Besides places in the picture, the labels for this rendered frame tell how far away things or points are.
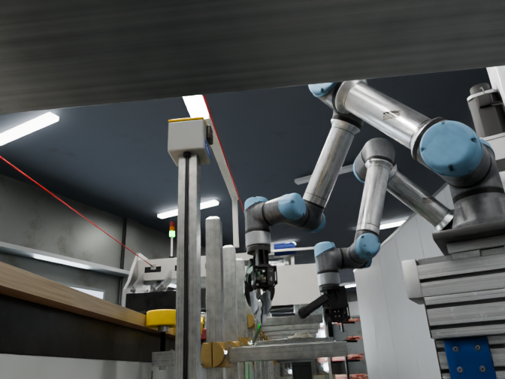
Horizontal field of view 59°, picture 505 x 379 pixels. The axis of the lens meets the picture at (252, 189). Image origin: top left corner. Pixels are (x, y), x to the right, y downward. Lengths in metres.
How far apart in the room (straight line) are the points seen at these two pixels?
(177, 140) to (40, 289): 0.35
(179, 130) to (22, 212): 6.33
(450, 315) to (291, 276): 2.83
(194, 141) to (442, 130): 0.55
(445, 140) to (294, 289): 2.91
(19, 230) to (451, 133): 6.47
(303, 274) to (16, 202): 4.57
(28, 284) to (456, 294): 0.85
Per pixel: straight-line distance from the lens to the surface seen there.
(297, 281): 3.84
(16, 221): 7.05
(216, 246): 1.05
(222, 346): 0.99
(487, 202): 1.15
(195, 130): 0.85
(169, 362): 1.08
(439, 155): 1.05
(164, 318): 1.06
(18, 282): 0.65
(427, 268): 1.12
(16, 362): 0.71
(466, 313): 1.10
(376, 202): 1.54
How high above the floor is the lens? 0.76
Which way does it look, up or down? 23 degrees up
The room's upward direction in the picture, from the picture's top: 3 degrees counter-clockwise
